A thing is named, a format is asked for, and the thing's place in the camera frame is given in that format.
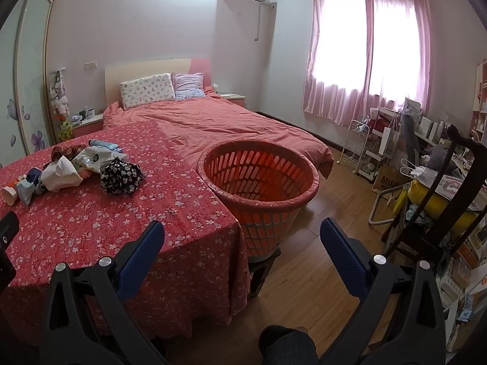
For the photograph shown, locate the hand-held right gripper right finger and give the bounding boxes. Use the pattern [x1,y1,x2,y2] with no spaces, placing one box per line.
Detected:
[320,218,447,365]

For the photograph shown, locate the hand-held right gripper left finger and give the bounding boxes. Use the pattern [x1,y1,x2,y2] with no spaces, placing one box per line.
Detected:
[40,220,168,365]

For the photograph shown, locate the light blue carton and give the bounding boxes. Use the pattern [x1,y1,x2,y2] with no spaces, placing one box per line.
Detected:
[16,180,39,206]

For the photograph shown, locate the orange plastic laundry basket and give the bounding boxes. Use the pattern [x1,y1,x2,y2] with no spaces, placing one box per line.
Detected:
[197,140,320,263]

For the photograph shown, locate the dark floral cloth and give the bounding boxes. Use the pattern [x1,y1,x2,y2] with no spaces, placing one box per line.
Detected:
[100,158,146,194]

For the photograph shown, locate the white tissue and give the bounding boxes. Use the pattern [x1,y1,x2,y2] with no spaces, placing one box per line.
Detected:
[40,157,82,193]

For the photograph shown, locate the white foil packet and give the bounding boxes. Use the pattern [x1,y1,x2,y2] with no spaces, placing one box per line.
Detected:
[72,148,122,170]

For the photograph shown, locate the brown patterned wrapper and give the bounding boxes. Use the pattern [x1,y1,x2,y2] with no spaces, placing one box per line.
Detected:
[51,145,86,160]

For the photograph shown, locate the red floral blanket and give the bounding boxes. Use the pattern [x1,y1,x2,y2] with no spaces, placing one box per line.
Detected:
[0,120,250,346]

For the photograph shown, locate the dark wooden stool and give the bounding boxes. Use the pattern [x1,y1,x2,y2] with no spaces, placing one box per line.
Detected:
[247,249,284,299]

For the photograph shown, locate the brown paper bag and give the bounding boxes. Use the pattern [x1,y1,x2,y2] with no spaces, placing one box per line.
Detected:
[373,163,409,198]

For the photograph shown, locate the person's leg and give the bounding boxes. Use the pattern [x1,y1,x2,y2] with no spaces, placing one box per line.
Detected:
[259,325,318,365]

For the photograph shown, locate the dark wooden chair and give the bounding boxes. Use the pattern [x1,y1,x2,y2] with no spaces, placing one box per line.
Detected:
[382,123,487,270]

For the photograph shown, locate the yellow cushion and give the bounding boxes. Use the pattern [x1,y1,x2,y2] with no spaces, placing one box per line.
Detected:
[407,180,480,229]

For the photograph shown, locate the stack of books and boxes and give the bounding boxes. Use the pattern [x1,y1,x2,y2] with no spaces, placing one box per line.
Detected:
[437,228,487,350]

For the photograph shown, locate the white shopping bag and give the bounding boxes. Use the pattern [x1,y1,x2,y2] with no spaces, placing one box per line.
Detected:
[382,125,400,156]

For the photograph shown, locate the grey office chair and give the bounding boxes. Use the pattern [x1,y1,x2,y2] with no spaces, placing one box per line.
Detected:
[399,114,423,160]

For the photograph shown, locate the pink nightstand with mugs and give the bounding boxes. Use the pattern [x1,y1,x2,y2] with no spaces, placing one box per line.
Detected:
[70,113,105,137]

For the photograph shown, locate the cluttered desk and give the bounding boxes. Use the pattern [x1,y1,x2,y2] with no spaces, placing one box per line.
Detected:
[375,104,487,183]

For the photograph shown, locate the bed with salmon duvet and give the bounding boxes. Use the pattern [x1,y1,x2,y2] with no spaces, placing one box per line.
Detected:
[103,87,335,179]

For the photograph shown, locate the hanging plush toys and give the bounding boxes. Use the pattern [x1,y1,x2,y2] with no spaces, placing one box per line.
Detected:
[47,69,73,141]

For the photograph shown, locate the white floral pillow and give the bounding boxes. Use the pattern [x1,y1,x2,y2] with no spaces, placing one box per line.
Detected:
[120,73,176,110]

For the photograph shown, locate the pink striped pillow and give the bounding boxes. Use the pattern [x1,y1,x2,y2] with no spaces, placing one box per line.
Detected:
[171,71,206,100]

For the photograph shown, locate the pink nightstand with book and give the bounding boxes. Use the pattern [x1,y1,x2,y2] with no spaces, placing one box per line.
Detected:
[219,92,248,110]

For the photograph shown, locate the cream and pink headboard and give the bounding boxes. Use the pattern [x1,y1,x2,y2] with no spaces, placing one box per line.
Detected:
[104,58,212,107]

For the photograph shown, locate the flower-printed wardrobe door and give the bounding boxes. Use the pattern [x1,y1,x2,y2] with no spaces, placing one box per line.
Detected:
[0,0,56,168]

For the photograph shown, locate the pink and white bookshelf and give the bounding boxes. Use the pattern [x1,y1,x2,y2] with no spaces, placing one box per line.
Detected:
[472,61,487,141]

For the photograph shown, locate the air conditioner pipe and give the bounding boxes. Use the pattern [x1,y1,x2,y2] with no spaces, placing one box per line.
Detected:
[254,2,276,42]

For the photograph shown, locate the white metal tube frame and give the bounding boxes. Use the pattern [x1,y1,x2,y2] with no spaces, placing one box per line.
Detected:
[367,188,404,227]

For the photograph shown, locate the white wire rolling cart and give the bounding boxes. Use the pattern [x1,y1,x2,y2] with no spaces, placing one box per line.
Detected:
[340,120,371,173]

